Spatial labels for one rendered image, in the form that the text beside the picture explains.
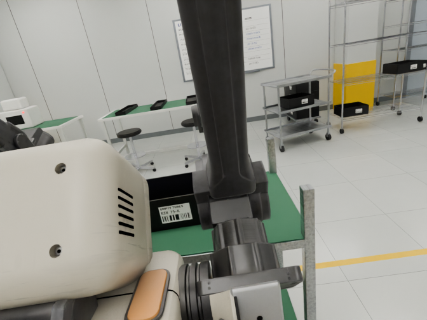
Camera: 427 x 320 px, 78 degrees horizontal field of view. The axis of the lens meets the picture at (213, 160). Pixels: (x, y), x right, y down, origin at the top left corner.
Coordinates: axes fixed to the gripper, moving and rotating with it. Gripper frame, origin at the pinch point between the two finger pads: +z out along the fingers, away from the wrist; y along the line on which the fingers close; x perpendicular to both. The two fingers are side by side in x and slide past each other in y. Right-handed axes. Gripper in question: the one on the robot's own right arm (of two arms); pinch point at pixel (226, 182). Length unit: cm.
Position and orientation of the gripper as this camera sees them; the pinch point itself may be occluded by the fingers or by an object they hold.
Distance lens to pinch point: 71.8
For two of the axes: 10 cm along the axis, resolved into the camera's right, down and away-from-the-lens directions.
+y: -9.9, 1.7, 0.1
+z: 1.2, 6.6, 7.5
